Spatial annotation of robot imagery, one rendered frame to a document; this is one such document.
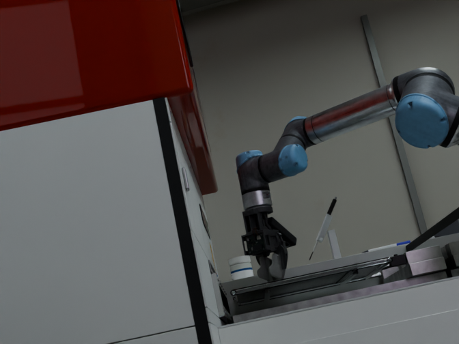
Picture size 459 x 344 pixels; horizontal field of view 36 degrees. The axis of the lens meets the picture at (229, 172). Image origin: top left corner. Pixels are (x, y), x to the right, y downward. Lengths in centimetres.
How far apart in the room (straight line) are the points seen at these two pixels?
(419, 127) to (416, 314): 42
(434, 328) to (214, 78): 351
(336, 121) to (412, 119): 29
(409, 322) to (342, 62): 337
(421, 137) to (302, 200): 285
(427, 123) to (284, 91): 307
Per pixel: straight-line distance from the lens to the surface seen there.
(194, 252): 118
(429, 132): 158
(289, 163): 176
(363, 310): 138
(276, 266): 181
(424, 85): 162
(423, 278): 169
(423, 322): 140
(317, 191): 441
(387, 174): 442
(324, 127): 182
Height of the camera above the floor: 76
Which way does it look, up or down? 15 degrees up
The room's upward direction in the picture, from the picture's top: 12 degrees counter-clockwise
